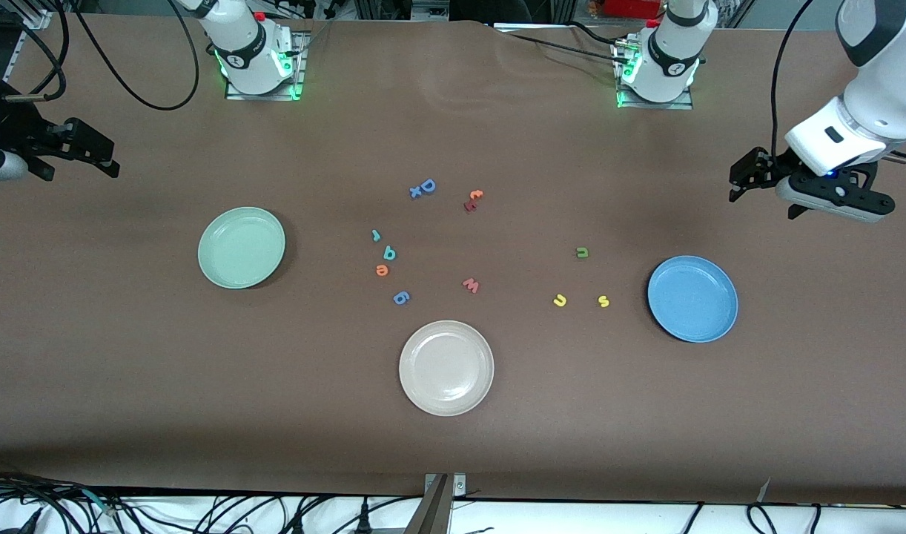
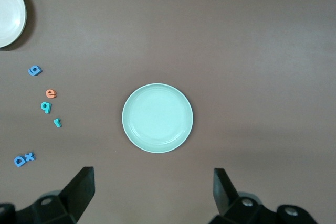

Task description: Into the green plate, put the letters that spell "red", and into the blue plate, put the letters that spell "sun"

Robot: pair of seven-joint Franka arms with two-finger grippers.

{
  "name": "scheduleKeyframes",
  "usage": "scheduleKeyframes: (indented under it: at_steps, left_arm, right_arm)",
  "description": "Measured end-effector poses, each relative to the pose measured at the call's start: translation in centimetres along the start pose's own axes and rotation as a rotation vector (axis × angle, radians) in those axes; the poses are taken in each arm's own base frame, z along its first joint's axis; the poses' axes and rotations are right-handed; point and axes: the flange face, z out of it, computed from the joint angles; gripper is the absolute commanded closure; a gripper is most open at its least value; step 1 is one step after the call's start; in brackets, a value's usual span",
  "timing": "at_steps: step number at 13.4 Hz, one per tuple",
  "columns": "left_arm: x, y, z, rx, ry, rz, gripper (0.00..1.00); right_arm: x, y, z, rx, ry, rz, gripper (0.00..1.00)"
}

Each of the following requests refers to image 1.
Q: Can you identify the aluminium frame profile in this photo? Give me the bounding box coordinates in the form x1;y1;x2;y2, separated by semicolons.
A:
0;0;53;84

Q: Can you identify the metal table bracket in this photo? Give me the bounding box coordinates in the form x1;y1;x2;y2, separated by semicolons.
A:
403;473;467;534

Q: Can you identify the blue plate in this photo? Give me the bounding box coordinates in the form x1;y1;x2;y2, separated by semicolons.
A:
647;255;739;344

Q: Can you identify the black cable on table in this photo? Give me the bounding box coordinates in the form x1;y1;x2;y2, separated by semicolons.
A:
506;32;621;66
568;21;628;44

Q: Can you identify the light green plate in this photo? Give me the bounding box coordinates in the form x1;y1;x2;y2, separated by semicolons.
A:
198;206;286;290

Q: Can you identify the red box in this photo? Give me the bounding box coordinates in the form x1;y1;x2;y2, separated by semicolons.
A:
604;0;665;19

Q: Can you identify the brown table cover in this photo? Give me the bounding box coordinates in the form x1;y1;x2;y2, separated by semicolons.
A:
0;13;906;505

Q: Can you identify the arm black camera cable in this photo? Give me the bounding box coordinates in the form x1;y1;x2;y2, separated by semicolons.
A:
770;0;817;160
4;0;200;112

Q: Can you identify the teal tipped floor cable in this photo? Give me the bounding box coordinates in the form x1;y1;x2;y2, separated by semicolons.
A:
81;488;119;514

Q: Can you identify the beige plate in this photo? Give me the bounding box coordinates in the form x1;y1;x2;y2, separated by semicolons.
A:
398;320;495;418

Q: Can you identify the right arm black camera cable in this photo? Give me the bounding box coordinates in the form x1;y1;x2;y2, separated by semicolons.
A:
4;0;200;112

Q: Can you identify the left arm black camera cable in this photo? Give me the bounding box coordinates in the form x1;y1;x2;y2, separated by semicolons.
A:
770;0;817;160

